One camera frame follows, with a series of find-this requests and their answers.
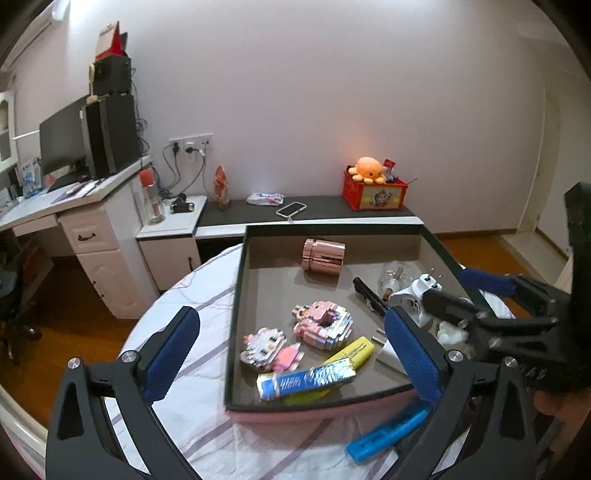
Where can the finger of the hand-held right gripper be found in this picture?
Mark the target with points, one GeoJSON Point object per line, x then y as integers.
{"type": "Point", "coordinates": [450, 307]}
{"type": "Point", "coordinates": [485, 280]}

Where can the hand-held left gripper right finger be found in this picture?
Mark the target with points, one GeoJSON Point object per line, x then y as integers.
{"type": "Point", "coordinates": [413, 355]}

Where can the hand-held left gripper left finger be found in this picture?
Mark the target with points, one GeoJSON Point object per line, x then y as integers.
{"type": "Point", "coordinates": [173, 350]}

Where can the white paper card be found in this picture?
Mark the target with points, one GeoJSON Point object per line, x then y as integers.
{"type": "Point", "coordinates": [390, 357]}

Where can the white cloud-shaped ornament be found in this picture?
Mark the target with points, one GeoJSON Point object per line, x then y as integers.
{"type": "Point", "coordinates": [452, 333]}

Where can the white plastic gadget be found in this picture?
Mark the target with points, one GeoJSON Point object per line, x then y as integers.
{"type": "Point", "coordinates": [408, 300]}

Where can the yellow highlighter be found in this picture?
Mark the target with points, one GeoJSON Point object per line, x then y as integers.
{"type": "Point", "coordinates": [353, 351]}

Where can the clear glass perfume bottle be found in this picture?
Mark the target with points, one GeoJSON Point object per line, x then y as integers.
{"type": "Point", "coordinates": [395, 277]}

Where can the pink white block figure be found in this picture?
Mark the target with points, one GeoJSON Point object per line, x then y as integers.
{"type": "Point", "coordinates": [270, 350]}

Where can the blue silver foil pack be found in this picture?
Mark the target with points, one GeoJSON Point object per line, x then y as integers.
{"type": "Point", "coordinates": [304, 378]}

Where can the pink box with black rim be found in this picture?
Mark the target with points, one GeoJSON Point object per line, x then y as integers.
{"type": "Point", "coordinates": [277, 295]}

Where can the rose gold jar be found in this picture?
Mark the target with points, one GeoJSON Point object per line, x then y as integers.
{"type": "Point", "coordinates": [323, 256]}

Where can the blue highlighter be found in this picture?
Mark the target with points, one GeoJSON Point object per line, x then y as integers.
{"type": "Point", "coordinates": [383, 434]}

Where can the white low cabinet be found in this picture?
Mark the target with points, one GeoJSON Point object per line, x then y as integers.
{"type": "Point", "coordinates": [171, 254]}

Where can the white desk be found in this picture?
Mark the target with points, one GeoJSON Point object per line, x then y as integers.
{"type": "Point", "coordinates": [106, 249]}

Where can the red storage crate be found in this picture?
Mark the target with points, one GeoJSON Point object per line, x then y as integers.
{"type": "Point", "coordinates": [376, 194]}

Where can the small black device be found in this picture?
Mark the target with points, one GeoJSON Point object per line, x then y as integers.
{"type": "Point", "coordinates": [181, 204]}

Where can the red snack packet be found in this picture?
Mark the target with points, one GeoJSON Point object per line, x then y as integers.
{"type": "Point", "coordinates": [389, 167]}

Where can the black top low bench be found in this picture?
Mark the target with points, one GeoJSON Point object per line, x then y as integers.
{"type": "Point", "coordinates": [332, 210]}

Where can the red cap water bottle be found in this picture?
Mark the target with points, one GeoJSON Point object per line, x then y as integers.
{"type": "Point", "coordinates": [152, 198]}

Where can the orange octopus plush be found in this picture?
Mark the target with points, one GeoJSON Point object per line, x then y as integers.
{"type": "Point", "coordinates": [367, 170]}

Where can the black office chair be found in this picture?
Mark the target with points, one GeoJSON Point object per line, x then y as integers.
{"type": "Point", "coordinates": [14, 314]}

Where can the wooden sailboat ornament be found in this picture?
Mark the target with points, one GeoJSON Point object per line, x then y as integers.
{"type": "Point", "coordinates": [222, 189]}

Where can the crumpled plastic wrapper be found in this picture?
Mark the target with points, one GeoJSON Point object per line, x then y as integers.
{"type": "Point", "coordinates": [264, 199]}

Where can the smartphone with white case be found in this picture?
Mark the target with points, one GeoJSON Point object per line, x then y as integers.
{"type": "Point", "coordinates": [292, 210]}

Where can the purple mouse pad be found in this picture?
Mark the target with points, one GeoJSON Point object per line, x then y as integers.
{"type": "Point", "coordinates": [76, 191]}

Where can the black keyboard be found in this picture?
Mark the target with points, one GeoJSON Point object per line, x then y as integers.
{"type": "Point", "coordinates": [67, 181]}

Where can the blue white box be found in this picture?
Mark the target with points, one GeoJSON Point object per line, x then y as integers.
{"type": "Point", "coordinates": [31, 177]}

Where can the black computer monitor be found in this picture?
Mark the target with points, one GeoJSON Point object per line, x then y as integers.
{"type": "Point", "coordinates": [62, 138]}

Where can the white glass-door cabinet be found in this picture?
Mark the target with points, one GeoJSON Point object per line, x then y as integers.
{"type": "Point", "coordinates": [5, 129]}

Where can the wooden stick ornament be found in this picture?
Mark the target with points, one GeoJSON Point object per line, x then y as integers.
{"type": "Point", "coordinates": [93, 83]}

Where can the black speaker box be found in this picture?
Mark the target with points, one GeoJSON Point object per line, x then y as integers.
{"type": "Point", "coordinates": [113, 74]}

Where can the red desk calendar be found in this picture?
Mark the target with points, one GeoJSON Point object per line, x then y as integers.
{"type": "Point", "coordinates": [113, 41]}

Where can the white bed frame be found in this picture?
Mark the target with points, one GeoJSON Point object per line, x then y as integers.
{"type": "Point", "coordinates": [18, 410]}

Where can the white wall sockets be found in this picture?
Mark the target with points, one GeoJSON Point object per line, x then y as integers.
{"type": "Point", "coordinates": [191, 144]}

